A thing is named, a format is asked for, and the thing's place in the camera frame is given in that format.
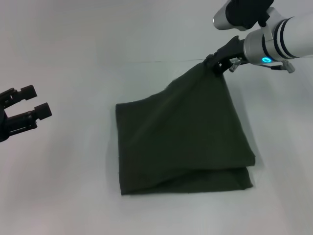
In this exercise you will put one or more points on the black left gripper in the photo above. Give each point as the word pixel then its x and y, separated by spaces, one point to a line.
pixel 5 127

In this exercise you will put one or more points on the dark green t-shirt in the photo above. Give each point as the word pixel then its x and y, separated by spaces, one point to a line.
pixel 183 134

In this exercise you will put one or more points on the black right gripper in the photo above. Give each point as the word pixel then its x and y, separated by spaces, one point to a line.
pixel 230 52

